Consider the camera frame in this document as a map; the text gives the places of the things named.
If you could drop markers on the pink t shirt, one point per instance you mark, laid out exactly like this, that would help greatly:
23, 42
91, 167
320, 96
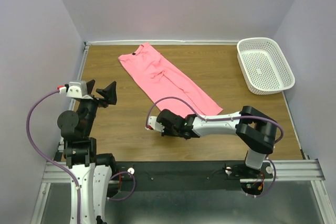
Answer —
159, 78

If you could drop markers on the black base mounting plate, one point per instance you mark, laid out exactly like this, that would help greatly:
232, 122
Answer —
189, 175

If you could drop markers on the white perforated plastic basket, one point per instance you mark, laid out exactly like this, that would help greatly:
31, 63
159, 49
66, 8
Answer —
264, 66

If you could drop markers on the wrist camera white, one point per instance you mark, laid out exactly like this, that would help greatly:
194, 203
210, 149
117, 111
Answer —
152, 124
75, 90

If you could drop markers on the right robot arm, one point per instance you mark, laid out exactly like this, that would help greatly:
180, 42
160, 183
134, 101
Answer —
257, 130

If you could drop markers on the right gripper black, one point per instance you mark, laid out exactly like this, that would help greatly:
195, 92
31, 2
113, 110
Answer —
166, 118

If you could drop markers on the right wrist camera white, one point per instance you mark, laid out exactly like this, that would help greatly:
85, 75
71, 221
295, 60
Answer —
152, 124

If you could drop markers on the aluminium frame rail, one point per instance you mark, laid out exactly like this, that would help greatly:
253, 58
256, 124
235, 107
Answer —
215, 68

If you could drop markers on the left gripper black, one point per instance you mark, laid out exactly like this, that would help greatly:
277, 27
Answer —
97, 98

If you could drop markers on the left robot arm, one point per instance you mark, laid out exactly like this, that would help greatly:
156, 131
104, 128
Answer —
89, 171

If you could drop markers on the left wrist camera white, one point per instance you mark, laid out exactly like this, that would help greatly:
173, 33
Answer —
75, 90

